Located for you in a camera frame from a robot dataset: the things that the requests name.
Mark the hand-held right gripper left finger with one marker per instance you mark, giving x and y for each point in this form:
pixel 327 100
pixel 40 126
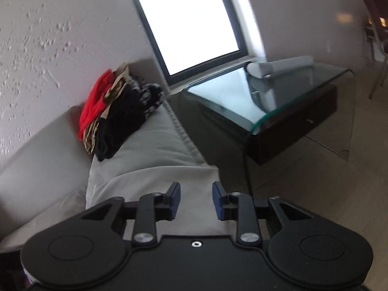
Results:
pixel 175 201

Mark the dark red chair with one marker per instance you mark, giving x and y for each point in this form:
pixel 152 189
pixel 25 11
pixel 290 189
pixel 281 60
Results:
pixel 374 9

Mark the beige garment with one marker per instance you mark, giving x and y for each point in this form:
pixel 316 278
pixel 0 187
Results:
pixel 91 141

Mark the white T-shirt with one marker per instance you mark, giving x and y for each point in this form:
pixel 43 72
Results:
pixel 145 185

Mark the grey sofa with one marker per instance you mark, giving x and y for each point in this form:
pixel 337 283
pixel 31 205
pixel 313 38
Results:
pixel 45 157

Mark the glass side table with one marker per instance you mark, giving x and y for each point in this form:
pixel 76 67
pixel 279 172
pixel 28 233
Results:
pixel 230 97

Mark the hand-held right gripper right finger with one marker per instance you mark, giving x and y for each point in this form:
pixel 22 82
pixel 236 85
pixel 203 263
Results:
pixel 216 202

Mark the black low cabinet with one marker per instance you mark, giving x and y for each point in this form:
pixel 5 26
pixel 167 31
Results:
pixel 288 127

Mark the white cylindrical device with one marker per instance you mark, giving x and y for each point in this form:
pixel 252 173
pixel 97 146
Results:
pixel 272 66

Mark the red garment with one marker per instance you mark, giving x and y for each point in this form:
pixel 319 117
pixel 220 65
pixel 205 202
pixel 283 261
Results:
pixel 97 103

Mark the black and grey striped garment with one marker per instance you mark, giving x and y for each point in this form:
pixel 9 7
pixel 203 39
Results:
pixel 150 95

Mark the window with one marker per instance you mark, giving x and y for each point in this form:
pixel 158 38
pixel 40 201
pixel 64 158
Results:
pixel 188 21

